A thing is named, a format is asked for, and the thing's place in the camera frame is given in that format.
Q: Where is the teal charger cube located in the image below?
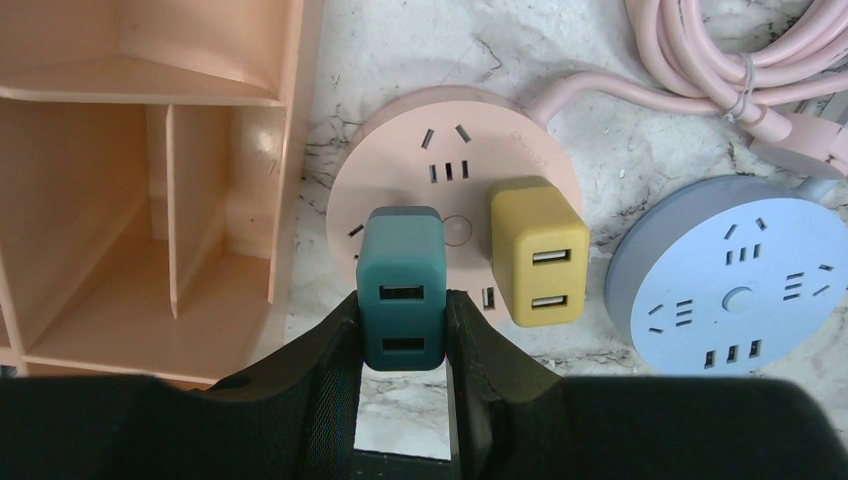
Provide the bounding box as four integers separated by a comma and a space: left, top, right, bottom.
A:
356, 206, 447, 372

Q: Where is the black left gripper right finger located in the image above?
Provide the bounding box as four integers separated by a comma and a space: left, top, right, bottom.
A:
446, 290, 847, 479

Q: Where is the pink round power socket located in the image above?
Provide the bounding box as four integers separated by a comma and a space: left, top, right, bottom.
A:
326, 86, 581, 326

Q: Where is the blue round power socket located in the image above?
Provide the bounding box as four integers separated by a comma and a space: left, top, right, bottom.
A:
604, 175, 847, 375

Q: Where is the yellow charger cube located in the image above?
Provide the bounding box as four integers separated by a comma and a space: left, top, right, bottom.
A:
488, 176, 590, 328

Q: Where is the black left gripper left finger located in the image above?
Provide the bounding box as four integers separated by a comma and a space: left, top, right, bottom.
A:
1, 294, 362, 479

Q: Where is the pink coiled cable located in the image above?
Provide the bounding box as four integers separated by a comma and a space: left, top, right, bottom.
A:
526, 0, 848, 181

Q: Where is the orange plastic desk organizer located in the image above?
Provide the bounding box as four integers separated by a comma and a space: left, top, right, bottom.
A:
1, 1, 323, 387

